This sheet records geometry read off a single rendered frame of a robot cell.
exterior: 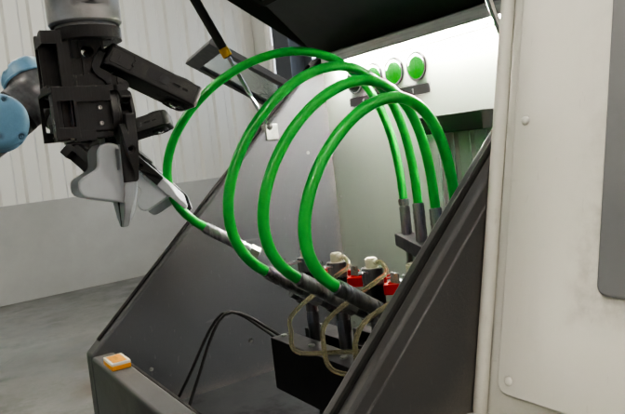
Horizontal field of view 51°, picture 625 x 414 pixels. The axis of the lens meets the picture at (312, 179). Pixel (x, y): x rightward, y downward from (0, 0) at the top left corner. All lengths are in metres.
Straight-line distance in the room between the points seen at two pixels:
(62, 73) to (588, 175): 0.52
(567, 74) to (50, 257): 6.99
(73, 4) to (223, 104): 7.54
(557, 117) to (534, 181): 0.06
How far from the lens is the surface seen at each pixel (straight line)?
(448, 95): 1.10
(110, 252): 7.61
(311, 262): 0.69
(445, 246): 0.67
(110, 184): 0.71
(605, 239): 0.61
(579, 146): 0.64
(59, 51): 0.72
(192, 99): 0.75
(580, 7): 0.68
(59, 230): 7.44
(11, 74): 1.13
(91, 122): 0.70
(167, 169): 1.02
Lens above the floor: 1.26
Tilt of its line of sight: 3 degrees down
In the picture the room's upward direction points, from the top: 6 degrees counter-clockwise
